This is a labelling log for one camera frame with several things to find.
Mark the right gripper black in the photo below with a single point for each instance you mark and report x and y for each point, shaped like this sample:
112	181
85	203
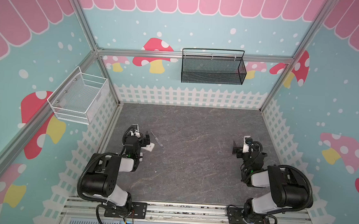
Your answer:
237	149

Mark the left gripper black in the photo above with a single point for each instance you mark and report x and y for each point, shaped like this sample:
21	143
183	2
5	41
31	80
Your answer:
146	140

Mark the clear handle screwdriver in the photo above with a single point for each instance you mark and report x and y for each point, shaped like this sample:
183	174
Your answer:
157	140

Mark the white remote control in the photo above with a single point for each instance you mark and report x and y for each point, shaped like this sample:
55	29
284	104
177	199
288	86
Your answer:
149	147

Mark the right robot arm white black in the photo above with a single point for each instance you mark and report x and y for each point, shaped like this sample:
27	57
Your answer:
289	188

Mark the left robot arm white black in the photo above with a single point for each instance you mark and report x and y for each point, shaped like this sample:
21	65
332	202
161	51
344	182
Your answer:
98	181

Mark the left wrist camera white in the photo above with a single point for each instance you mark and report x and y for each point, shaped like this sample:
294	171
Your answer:
135	130

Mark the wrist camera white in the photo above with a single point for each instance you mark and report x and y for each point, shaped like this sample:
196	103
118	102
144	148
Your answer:
247	141
135	130

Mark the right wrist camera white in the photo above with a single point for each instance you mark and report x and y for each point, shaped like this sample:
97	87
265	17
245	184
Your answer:
247	141

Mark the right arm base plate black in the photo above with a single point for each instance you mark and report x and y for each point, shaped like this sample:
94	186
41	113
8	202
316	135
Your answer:
240	215

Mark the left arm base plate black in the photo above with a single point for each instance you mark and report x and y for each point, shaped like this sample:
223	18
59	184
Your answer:
135	211

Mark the white wire mesh basket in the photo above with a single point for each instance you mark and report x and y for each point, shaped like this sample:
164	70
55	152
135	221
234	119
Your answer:
79	97

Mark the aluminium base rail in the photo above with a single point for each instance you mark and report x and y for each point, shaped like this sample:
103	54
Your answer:
176	212

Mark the black wire mesh basket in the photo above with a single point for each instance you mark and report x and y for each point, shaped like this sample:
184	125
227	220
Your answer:
213	66

